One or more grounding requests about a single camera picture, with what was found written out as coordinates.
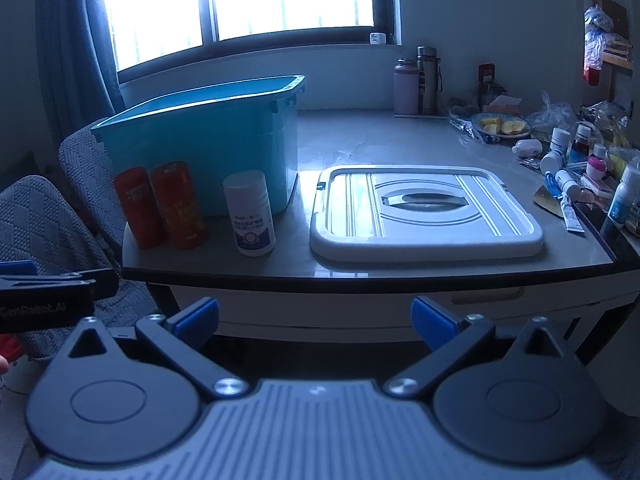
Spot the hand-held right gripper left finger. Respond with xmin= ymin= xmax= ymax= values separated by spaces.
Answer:
xmin=67 ymin=297 xmax=251 ymax=402

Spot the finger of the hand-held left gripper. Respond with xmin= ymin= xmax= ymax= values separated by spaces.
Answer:
xmin=0 ymin=260 xmax=39 ymax=278
xmin=0 ymin=267 xmax=121 ymax=298

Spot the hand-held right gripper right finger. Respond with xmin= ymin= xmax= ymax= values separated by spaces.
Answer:
xmin=384 ymin=296 xmax=576 ymax=403

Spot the orange bottle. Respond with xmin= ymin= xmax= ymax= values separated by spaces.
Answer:
xmin=150 ymin=161 xmax=209 ymax=250
xmin=114 ymin=166 xmax=166 ymax=250

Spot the white bottle blue label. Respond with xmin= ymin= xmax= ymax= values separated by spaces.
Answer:
xmin=223 ymin=170 xmax=277 ymax=258

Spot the white storage bin lid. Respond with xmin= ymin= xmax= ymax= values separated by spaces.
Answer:
xmin=309 ymin=165 xmax=545 ymax=264

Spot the blue plastic storage bin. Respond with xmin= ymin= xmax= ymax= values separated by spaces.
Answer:
xmin=91 ymin=75 xmax=307 ymax=219

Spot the grey desktop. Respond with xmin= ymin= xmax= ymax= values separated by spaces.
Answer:
xmin=121 ymin=107 xmax=640 ymax=293

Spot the grey knitted chair cover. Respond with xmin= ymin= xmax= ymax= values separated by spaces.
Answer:
xmin=0 ymin=117 xmax=168 ymax=361

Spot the gold foil packet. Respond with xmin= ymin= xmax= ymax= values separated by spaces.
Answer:
xmin=532 ymin=187 xmax=567 ymax=217

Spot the blue white tube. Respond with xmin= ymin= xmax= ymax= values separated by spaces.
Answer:
xmin=545 ymin=170 xmax=586 ymax=234

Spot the long plastic wrapped packet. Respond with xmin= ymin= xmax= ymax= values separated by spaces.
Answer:
xmin=447 ymin=112 xmax=484 ymax=142

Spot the pink capped small bottle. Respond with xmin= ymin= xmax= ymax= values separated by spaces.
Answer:
xmin=586 ymin=144 xmax=609 ymax=181

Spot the brown carton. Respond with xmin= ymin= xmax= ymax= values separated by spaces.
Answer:
xmin=482 ymin=95 xmax=524 ymax=114

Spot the white blue spray bottle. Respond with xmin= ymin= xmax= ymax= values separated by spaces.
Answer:
xmin=607 ymin=157 xmax=640 ymax=227

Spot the brown syrup bottle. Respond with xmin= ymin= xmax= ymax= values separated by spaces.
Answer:
xmin=570 ymin=124 xmax=592 ymax=162

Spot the pink thermos flask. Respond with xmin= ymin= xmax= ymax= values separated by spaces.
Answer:
xmin=393 ymin=57 xmax=420 ymax=116

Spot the dark curtain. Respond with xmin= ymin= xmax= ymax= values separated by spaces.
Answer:
xmin=35 ymin=0 xmax=124 ymax=122

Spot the clear plastic bag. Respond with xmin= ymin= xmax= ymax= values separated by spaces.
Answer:
xmin=529 ymin=91 xmax=579 ymax=137

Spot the window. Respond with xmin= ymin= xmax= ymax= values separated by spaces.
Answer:
xmin=94 ymin=0 xmax=402 ymax=75

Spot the hanging plastic bag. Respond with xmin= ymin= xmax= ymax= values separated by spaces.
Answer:
xmin=582 ymin=5 xmax=617 ymax=87

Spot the wooden wall shelf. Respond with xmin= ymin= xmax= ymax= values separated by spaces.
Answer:
xmin=592 ymin=0 xmax=634 ymax=72

